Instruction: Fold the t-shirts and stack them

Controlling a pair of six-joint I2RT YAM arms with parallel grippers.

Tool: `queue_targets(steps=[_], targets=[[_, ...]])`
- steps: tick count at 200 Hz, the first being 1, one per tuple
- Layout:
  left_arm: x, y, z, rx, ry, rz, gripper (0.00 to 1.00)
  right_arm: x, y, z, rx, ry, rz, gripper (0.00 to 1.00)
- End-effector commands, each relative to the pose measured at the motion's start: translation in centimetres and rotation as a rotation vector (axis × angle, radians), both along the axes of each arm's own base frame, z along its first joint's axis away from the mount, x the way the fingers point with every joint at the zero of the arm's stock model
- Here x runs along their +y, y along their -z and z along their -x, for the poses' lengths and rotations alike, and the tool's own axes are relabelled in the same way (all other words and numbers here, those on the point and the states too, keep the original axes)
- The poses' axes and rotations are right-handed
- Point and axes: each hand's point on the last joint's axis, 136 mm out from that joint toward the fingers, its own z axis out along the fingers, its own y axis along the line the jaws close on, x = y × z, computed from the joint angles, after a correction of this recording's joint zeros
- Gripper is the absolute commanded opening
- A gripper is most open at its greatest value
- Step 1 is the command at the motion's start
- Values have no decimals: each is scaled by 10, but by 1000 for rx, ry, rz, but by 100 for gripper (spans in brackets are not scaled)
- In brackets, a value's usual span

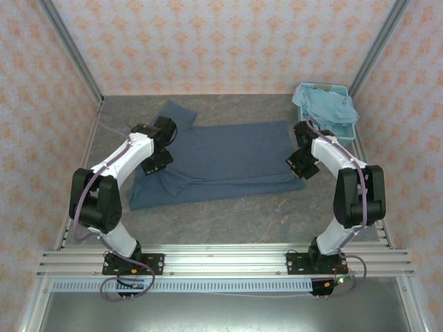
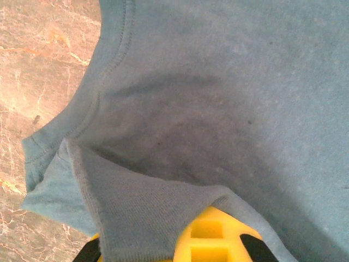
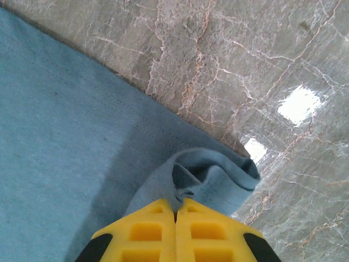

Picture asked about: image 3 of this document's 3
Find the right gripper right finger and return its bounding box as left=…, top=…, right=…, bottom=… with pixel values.
left=176, top=197, right=283, bottom=262

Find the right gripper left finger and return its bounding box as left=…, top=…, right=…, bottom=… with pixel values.
left=73, top=198, right=178, bottom=262

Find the dark blue t-shirt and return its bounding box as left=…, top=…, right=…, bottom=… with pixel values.
left=0, top=7, right=262, bottom=262

